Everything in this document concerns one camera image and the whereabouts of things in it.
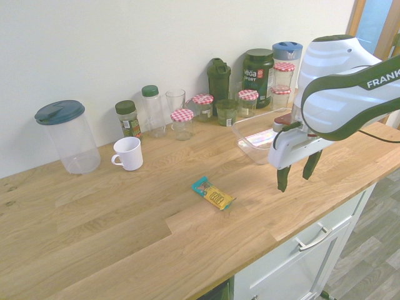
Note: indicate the clear pitcher with teal lid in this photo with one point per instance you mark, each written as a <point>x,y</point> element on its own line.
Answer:
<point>73,140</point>

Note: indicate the spice jar with dark lid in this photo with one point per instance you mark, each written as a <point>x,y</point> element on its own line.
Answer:
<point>128,122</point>

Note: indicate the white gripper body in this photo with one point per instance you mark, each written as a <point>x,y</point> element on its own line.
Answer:
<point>287,150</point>

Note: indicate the wrist camera with red mount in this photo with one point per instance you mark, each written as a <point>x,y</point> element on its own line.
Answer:
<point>282,122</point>

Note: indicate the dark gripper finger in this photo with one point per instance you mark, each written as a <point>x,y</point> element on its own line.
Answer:
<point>282,181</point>
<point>311,167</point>

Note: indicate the clear bottle with green lid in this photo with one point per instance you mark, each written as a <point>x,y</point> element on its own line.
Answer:
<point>153,112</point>

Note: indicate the dark green shaker bottle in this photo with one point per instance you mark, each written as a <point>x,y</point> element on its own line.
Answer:
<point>219,82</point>

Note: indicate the white mug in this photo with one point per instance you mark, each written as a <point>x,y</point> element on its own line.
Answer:
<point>129,154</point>

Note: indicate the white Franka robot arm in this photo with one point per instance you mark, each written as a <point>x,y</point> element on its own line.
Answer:
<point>328,93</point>

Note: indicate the clear pitcher with blue lid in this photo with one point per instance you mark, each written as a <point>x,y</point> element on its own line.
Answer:
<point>287,53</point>

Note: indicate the small green tinted cup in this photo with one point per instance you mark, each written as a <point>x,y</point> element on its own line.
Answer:
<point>226,112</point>

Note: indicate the clear plastic rectangular container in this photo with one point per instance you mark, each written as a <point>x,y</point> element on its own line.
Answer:
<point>254,134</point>

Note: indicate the yellow teal protein bar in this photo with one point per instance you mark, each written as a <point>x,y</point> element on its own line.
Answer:
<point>214,194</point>

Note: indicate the dark Vega protein tub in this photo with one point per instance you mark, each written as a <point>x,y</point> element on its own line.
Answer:
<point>258,78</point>

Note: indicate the clear drinking glass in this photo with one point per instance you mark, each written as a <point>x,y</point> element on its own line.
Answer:
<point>175,100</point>

